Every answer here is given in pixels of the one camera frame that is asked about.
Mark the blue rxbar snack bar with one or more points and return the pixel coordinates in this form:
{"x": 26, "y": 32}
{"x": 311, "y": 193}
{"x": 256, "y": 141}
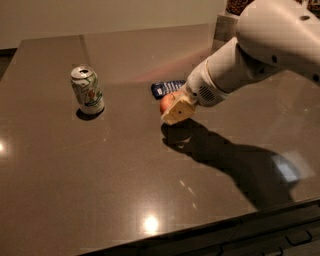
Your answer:
{"x": 161, "y": 89}

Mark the white green soda can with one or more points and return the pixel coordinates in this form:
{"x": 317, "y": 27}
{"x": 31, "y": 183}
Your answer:
{"x": 84, "y": 82}

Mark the dark drawer handle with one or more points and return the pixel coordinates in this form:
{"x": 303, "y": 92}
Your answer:
{"x": 299, "y": 238}

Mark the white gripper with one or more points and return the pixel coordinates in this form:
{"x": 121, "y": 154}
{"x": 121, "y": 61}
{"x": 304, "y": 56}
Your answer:
{"x": 199, "y": 86}

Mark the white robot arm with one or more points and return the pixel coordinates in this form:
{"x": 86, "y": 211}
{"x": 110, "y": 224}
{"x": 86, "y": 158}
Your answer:
{"x": 270, "y": 36}

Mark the stainless steel container base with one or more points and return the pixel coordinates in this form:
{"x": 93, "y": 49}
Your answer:
{"x": 225, "y": 27}

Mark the jar of brown nuts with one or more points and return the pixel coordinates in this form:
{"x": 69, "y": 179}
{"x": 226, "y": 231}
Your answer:
{"x": 236, "y": 7}

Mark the red yellow apple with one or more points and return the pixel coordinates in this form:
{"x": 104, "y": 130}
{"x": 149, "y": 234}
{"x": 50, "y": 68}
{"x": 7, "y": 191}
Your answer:
{"x": 166, "y": 102}

